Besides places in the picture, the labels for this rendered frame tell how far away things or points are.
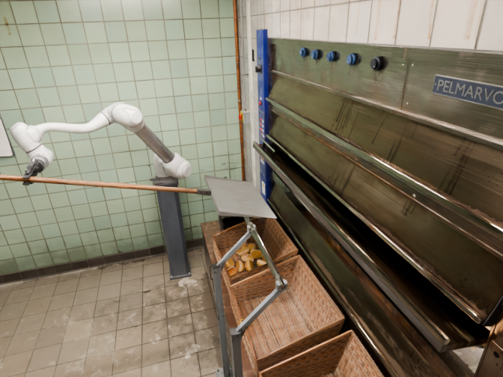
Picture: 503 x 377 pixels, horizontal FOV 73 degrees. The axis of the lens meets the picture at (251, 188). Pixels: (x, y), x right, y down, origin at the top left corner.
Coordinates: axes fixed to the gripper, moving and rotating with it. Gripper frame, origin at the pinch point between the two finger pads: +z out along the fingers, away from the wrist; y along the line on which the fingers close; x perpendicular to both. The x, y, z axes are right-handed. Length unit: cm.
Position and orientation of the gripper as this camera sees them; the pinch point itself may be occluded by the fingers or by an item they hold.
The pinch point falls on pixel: (27, 179)
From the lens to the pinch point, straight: 218.1
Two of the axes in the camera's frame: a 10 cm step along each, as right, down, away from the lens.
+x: -9.4, -0.7, -3.4
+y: -2.0, 9.1, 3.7
